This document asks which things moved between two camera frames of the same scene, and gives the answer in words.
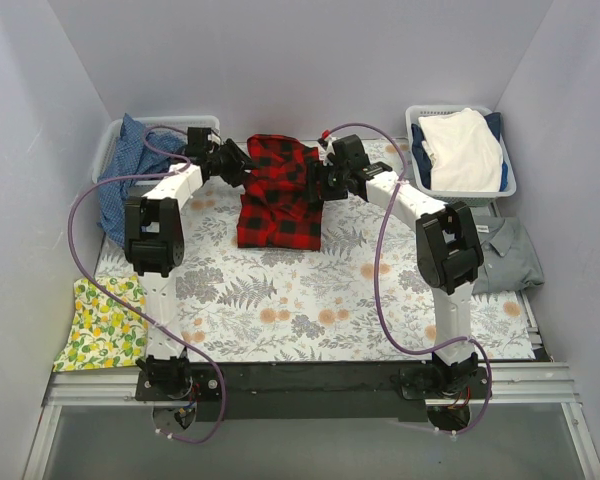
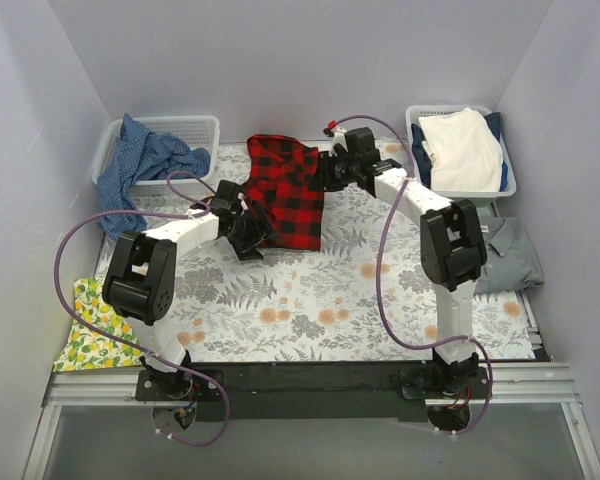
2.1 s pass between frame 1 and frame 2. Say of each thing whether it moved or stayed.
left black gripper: moved
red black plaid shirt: stayed
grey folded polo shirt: stayed
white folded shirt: stayed
